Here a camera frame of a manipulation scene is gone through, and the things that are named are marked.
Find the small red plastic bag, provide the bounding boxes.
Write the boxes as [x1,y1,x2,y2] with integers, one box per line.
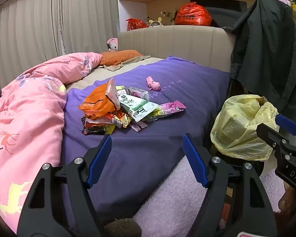
[126,18,148,31]

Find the purple blanket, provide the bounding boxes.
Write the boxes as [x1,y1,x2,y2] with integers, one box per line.
[60,55,231,228]

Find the beige pleated curtain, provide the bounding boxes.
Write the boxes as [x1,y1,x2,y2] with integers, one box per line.
[0,0,120,92]

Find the pink yellow snack wrapper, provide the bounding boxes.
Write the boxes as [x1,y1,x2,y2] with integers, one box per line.
[144,100,186,122]

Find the brown fuzzy cloth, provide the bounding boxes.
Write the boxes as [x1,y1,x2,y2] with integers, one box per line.
[104,218,142,237]

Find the beige bed sheet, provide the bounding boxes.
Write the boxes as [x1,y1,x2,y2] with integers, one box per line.
[65,57,163,92]

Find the white rabbit toy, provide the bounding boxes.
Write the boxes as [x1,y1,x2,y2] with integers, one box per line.
[148,17,163,27]

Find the white green wrapper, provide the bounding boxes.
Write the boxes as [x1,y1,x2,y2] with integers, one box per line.
[117,92,159,122]

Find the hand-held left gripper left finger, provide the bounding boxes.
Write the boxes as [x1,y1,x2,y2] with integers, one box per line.
[17,135,112,237]

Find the dark jacket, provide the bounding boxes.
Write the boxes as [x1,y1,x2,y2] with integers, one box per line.
[230,0,296,126]

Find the large red plastic bag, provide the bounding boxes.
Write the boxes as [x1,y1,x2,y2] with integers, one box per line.
[174,2,213,26]

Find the gold foil wrapper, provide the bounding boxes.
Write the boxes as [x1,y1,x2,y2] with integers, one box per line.
[113,111,134,129]

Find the person's right hand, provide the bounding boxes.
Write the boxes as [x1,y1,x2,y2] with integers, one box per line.
[278,184,296,213]

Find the small pink white wrapper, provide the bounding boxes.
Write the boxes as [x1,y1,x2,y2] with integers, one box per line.
[129,121,148,131]

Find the orange snack bag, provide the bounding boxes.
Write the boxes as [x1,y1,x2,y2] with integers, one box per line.
[78,78,121,119]

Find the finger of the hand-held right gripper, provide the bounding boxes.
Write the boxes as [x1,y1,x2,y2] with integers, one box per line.
[256,123,296,154]
[275,114,296,137]

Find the beige padded headboard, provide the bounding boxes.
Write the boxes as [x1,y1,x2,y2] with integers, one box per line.
[117,26,237,73]

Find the pink printed duvet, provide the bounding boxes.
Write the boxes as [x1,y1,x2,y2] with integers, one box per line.
[0,52,103,232]

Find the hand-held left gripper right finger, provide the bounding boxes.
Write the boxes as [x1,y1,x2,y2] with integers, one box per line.
[182,133,278,237]

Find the artificial flowers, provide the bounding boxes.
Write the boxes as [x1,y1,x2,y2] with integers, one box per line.
[160,10,178,23]

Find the pink plush toy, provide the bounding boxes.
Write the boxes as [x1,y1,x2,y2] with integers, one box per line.
[106,38,119,52]

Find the orange pillow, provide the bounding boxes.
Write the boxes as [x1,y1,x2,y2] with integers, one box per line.
[99,49,144,67]

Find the yellow plastic bag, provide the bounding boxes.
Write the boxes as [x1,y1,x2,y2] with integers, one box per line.
[210,94,279,162]

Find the pink pig toy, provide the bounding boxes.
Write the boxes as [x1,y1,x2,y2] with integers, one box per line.
[145,76,162,91]

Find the red foil wrapper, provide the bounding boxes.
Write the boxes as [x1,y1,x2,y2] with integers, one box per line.
[81,115,116,136]

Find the pink cartoon wrapper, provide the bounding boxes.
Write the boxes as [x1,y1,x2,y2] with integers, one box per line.
[127,86,150,102]

